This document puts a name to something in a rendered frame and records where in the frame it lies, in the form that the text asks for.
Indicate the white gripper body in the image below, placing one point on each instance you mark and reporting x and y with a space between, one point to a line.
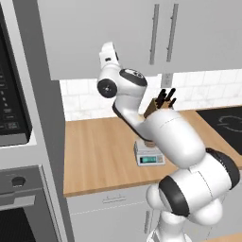
108 48

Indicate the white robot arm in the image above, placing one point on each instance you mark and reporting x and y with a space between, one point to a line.
176 138

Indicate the grey tall appliance cabinet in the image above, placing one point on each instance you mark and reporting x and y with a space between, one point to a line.
44 126

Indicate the white digital scale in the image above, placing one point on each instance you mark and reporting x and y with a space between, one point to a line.
150 159

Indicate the wooden knife block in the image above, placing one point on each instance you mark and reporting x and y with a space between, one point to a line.
152 107

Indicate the black microwave oven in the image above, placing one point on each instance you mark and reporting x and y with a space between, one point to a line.
9 82

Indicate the black hob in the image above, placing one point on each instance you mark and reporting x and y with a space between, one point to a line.
225 126

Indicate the grey drawer front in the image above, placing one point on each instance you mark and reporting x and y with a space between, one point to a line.
91 201

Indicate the black oven knob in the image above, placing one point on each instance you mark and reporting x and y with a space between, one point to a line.
18 181

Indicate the grey base cupboard door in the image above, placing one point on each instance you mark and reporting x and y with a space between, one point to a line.
110 225

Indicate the steel built-in oven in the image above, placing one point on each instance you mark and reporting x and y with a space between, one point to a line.
22 214

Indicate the grey wall cupboard door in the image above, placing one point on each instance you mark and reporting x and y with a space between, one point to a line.
208 31
94 34

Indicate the grey wall socket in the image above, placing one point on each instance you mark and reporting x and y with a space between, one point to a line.
167 80

